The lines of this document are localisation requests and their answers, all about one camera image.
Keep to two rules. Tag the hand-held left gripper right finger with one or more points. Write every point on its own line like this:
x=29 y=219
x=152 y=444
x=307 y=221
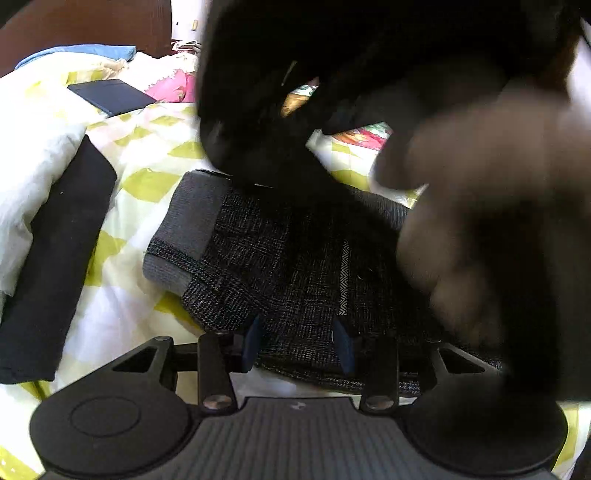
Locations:
x=344 y=347

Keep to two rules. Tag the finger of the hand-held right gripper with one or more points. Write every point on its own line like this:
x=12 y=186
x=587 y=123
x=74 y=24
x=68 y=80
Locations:
x=332 y=198

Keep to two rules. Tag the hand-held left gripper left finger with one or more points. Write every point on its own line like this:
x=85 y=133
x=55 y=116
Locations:
x=254 y=342

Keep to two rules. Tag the dark grey plaid pants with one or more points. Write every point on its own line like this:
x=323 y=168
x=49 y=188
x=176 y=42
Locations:
x=258 y=258

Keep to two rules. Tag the person's right hand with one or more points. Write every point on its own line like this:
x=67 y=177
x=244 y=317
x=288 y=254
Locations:
x=508 y=194

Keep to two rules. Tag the pink cream quilt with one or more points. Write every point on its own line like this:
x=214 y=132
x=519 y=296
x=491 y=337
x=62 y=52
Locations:
x=173 y=85

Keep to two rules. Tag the yellow green checked blanket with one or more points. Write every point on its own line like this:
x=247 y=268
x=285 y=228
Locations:
x=138 y=152

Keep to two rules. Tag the black folded cloth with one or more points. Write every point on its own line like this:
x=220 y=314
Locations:
x=60 y=258

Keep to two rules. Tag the white pillow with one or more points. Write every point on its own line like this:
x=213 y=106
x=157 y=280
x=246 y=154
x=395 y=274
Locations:
x=32 y=175

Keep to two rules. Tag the blue pillow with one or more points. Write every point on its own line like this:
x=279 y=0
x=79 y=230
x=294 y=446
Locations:
x=74 y=53

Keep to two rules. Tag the dark wooden headboard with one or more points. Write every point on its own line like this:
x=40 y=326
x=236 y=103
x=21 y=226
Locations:
x=69 y=27

